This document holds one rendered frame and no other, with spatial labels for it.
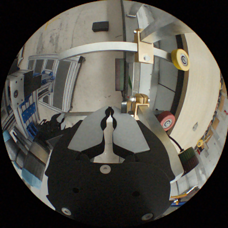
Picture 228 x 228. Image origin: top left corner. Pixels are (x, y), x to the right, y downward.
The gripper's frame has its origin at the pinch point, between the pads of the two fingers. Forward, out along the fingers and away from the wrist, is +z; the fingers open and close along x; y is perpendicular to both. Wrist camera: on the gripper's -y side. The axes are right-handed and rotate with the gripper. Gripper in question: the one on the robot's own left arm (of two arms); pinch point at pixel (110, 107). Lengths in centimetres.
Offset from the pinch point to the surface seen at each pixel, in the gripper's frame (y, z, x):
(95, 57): -23, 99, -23
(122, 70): -5.2, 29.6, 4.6
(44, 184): 236, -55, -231
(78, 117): 11.2, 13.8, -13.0
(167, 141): 6.2, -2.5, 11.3
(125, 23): -35.2, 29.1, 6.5
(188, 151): 5.1, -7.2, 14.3
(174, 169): 6.3, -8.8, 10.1
